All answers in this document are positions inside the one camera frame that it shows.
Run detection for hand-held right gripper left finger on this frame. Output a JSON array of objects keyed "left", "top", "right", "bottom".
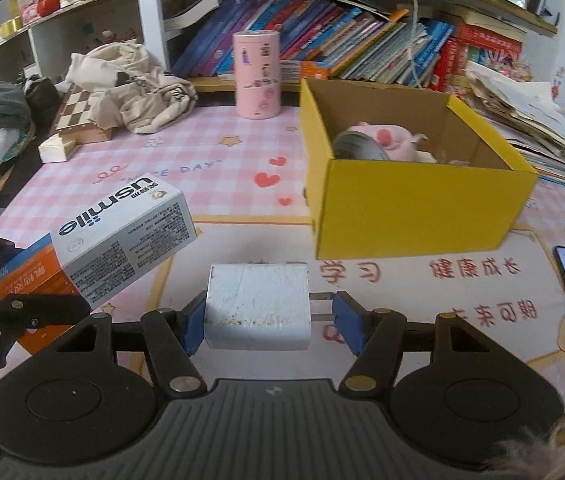
[{"left": 47, "top": 290, "right": 209, "bottom": 397}]

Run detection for wooden chessboard box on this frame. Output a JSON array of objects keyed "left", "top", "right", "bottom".
[{"left": 50, "top": 82, "right": 116, "bottom": 143}]

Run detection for pile of papers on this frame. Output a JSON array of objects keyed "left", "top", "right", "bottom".
[{"left": 465, "top": 60, "right": 565, "bottom": 191}]

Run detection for white toothpaste box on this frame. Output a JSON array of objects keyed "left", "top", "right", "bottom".
[{"left": 45, "top": 175, "right": 198, "bottom": 308}]

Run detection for beige cloth bag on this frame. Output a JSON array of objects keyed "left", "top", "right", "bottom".
[{"left": 68, "top": 42, "right": 198, "bottom": 135}]

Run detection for yellow cardboard box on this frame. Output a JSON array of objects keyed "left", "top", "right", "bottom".
[{"left": 299, "top": 77, "right": 539, "bottom": 261}]

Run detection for white bookshelf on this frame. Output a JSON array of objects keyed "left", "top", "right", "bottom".
[{"left": 0, "top": 0, "right": 563, "bottom": 93}]

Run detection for dark brown bag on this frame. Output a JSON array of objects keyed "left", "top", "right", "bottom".
[{"left": 22, "top": 75, "right": 60, "bottom": 126}]

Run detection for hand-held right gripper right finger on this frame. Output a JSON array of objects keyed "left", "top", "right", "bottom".
[{"left": 331, "top": 290, "right": 508, "bottom": 397}]

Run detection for clear tape roll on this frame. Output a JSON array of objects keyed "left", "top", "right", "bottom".
[{"left": 333, "top": 129, "right": 389, "bottom": 162}]

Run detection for pink cylindrical canister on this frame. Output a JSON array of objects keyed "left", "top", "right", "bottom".
[{"left": 232, "top": 30, "right": 282, "bottom": 120}]

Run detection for orange puzzle box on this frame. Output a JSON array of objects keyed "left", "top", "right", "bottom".
[{"left": 280, "top": 60, "right": 336, "bottom": 83}]

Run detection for pink plush pig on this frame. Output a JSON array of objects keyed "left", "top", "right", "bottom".
[{"left": 355, "top": 121, "right": 428, "bottom": 161}]

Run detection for thick black-edged book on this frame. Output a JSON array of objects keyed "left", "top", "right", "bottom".
[{"left": 162, "top": 0, "right": 220, "bottom": 31}]

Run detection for pink checkered desk mat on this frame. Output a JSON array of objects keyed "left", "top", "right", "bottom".
[{"left": 0, "top": 92, "right": 565, "bottom": 411}]

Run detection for small orange box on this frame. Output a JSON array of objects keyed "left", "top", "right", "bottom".
[{"left": 0, "top": 232, "right": 86, "bottom": 356}]

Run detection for white cable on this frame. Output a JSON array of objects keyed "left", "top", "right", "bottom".
[{"left": 397, "top": 0, "right": 423, "bottom": 88}]

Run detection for row of colourful books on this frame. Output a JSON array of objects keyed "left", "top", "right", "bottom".
[{"left": 170, "top": 0, "right": 523, "bottom": 93}]

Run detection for white eraser block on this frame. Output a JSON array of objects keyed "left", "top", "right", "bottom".
[{"left": 202, "top": 262, "right": 338, "bottom": 352}]

